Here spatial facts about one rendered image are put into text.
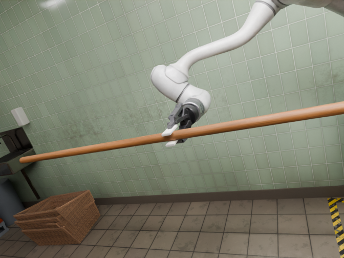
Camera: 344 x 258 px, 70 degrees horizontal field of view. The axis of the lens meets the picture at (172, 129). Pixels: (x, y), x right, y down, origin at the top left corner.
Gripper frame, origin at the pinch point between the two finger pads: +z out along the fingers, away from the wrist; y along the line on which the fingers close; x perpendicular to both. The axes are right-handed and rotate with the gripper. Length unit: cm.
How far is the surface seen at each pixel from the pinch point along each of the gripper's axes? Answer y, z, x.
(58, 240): 112, -55, 189
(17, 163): 38, -92, 250
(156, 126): 36, -120, 76
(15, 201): 96, -99, 311
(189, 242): 120, -68, 54
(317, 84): 28, -120, -53
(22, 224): 85, -47, 214
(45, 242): 115, -54, 211
